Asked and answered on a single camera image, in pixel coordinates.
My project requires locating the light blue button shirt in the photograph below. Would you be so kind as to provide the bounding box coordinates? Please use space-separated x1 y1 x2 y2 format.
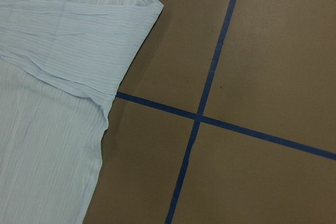
1 0 163 223

